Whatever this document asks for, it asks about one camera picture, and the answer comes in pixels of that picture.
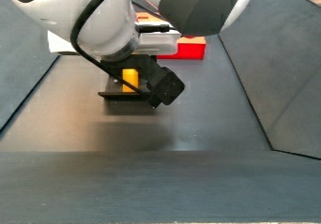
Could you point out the yellow oval peg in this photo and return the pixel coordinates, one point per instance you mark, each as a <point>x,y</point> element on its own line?
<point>131,77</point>

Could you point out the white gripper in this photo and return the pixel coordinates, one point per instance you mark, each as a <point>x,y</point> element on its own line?
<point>158,38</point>

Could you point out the red shape sorter block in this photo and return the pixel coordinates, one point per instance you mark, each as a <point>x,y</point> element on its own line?
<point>190,49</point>

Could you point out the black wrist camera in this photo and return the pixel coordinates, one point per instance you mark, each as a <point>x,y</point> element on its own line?
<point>163,83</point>

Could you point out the black curved fixture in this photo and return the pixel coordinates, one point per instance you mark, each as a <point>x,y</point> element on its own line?
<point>114,69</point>

